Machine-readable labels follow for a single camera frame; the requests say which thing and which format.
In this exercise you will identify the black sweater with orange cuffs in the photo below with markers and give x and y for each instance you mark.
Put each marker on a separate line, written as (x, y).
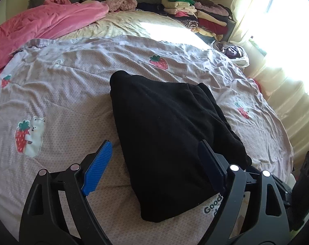
(164, 132)

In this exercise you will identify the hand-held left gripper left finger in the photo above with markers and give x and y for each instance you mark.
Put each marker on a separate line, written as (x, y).
(98, 168)

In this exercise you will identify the pink fluffy garment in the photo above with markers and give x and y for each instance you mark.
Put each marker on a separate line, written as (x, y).
(121, 1)

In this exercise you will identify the strawberry print quilt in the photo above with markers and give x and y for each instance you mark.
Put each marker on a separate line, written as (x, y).
(67, 94)

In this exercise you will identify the pink blanket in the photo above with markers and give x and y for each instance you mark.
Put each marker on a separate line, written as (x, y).
(42, 23)

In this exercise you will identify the plastic bag of clothes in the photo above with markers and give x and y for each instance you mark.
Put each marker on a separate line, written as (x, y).
(233, 52)

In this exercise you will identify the pale yellow cloth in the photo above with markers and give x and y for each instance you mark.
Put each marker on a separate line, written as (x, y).
(90, 2)

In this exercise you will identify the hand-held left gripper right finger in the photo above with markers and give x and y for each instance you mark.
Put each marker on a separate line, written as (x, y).
(210, 163)

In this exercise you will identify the dark navy cloth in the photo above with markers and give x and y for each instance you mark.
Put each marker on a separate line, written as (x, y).
(149, 6)

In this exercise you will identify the beige bed sheet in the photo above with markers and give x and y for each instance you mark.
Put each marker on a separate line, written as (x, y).
(118, 25)

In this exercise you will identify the cream curtain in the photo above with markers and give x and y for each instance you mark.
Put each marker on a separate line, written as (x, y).
(284, 94)

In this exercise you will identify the stack of folded clothes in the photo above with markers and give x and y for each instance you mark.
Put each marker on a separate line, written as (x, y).
(208, 17)

